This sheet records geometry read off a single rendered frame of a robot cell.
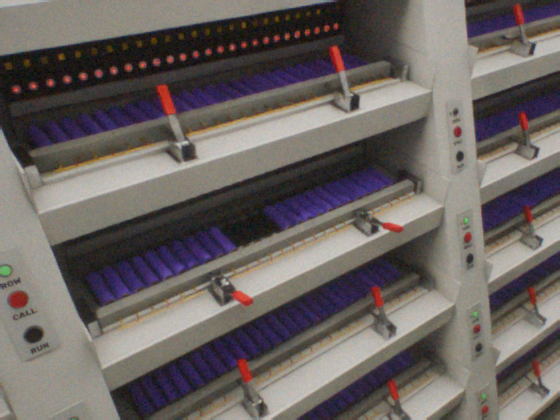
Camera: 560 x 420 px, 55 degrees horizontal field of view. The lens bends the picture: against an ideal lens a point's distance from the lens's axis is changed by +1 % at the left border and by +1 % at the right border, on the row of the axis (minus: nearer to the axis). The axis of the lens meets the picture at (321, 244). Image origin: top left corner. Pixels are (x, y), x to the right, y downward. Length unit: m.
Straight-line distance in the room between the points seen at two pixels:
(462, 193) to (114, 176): 0.60
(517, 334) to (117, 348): 0.88
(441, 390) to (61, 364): 0.73
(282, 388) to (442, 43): 0.61
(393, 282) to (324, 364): 0.22
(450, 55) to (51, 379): 0.74
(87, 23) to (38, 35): 0.05
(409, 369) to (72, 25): 0.83
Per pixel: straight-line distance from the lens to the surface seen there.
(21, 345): 0.67
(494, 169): 1.10
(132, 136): 0.72
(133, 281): 0.77
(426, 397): 1.12
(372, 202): 0.90
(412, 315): 1.00
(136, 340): 0.72
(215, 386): 0.86
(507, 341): 1.27
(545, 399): 1.44
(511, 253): 1.20
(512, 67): 1.08
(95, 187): 0.66
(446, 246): 1.00
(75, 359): 0.69
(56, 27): 0.65
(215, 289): 0.74
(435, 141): 0.94
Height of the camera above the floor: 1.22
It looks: 21 degrees down
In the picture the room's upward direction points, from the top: 12 degrees counter-clockwise
